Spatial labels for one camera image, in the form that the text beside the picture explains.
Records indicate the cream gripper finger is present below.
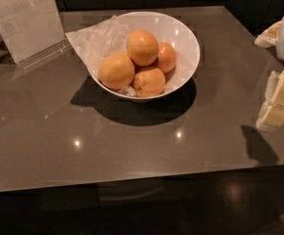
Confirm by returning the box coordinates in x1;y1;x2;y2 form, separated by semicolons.
256;71;284;132
255;22;281;48

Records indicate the orange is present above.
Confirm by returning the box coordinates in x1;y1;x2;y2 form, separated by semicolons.
132;67;166;97
98;53;135;90
126;29;159;67
154;42;176;73

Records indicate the white ceramic bowl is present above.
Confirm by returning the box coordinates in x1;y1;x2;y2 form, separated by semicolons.
86;12;201;103

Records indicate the white paper liner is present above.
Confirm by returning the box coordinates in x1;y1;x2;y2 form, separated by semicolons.
66;16;136;97

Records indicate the clear acrylic sign holder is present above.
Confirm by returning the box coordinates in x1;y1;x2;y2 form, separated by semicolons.
0;0;68;70

